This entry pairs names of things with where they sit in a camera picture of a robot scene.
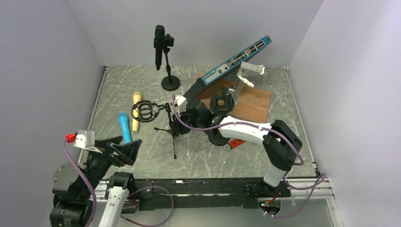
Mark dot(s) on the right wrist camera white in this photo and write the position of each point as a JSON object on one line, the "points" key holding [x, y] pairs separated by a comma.
{"points": [[180, 104]]}

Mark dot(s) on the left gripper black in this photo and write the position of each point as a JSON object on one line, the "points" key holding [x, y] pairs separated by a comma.
{"points": [[126, 152]]}

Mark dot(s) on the wooden board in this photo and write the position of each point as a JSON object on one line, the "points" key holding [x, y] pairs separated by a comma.
{"points": [[253, 103]]}

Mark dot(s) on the blue network switch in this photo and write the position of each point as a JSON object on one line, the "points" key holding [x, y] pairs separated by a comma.
{"points": [[214, 75]]}

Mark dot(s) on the black microphone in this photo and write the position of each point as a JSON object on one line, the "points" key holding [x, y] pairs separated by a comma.
{"points": [[159, 45]]}

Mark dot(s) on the white metal bracket stand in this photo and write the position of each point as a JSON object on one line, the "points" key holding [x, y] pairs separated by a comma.
{"points": [[246, 69]]}

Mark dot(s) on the black round base stand rear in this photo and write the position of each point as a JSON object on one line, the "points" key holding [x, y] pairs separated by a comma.
{"points": [[170, 82]]}

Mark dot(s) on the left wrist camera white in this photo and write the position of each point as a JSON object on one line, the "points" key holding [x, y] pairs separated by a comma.
{"points": [[82, 139]]}

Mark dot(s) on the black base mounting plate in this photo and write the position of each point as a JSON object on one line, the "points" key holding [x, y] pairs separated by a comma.
{"points": [[151, 194]]}

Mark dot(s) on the blue microphone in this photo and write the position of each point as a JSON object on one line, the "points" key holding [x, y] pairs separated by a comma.
{"points": [[124, 125]]}

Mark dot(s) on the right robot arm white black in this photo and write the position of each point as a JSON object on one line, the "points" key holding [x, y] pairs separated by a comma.
{"points": [[281, 144]]}

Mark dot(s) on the red handled adjustable wrench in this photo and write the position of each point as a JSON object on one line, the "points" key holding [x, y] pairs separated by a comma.
{"points": [[233, 144]]}

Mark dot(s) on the black tripod shock mount stand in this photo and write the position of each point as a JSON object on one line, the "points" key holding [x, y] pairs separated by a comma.
{"points": [[149, 110]]}

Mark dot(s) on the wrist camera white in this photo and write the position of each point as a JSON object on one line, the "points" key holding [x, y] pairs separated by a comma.
{"points": [[180, 104], [82, 139]]}

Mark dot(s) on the black shock mount desk stand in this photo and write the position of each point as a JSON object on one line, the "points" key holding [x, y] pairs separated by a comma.
{"points": [[220, 106]]}

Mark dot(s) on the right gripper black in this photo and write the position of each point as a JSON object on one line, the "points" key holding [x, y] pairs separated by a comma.
{"points": [[180, 128]]}

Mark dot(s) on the cream yellow microphone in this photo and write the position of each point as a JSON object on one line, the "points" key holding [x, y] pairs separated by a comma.
{"points": [[136, 98]]}

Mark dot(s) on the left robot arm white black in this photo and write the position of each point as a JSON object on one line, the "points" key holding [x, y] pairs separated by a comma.
{"points": [[74, 202]]}

